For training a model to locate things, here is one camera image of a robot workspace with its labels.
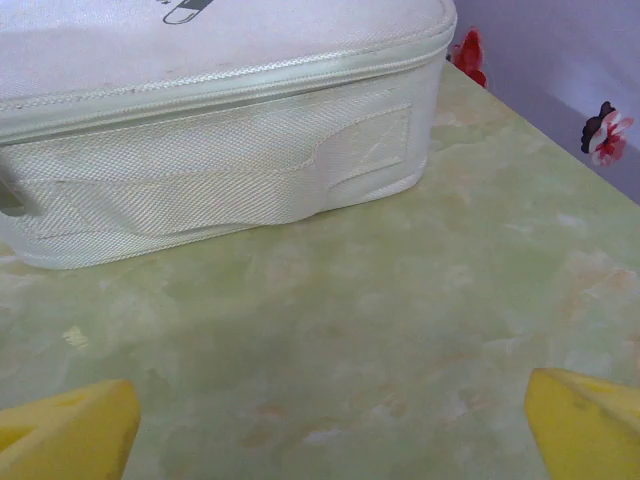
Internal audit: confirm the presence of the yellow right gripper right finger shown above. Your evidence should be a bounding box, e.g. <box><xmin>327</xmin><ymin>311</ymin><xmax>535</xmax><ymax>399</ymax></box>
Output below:
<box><xmin>524</xmin><ymin>367</ymin><xmax>640</xmax><ymax>480</ymax></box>

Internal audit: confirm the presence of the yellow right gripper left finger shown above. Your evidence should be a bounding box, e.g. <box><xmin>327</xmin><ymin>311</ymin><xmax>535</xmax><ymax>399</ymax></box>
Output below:
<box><xmin>0</xmin><ymin>378</ymin><xmax>142</xmax><ymax>480</ymax></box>

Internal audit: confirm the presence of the white fabric zip case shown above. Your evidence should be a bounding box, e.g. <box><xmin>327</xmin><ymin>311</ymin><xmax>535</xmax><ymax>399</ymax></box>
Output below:
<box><xmin>0</xmin><ymin>0</ymin><xmax>459</xmax><ymax>272</ymax></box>

